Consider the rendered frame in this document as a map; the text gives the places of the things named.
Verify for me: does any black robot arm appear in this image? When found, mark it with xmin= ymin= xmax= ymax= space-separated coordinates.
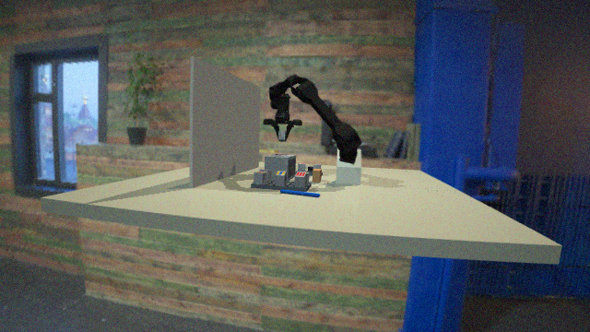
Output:
xmin=269 ymin=75 xmax=361 ymax=164

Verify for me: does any dark blue thin rod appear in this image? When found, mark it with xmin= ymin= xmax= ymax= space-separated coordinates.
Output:
xmin=280 ymin=189 xmax=320 ymax=197

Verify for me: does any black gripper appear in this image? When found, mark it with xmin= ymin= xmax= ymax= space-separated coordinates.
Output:
xmin=263 ymin=108 xmax=302 ymax=140

